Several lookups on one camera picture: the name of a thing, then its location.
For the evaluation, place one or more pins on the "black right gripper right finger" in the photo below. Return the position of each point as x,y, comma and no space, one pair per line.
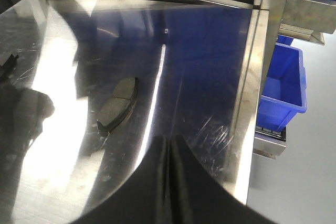
196,197

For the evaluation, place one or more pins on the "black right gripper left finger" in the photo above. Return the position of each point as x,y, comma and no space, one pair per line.
141,198

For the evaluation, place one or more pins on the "brake pad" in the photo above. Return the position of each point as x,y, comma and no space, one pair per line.
118,105
8,66

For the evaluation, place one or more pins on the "blue bin floor right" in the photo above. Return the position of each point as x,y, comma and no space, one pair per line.
284,93

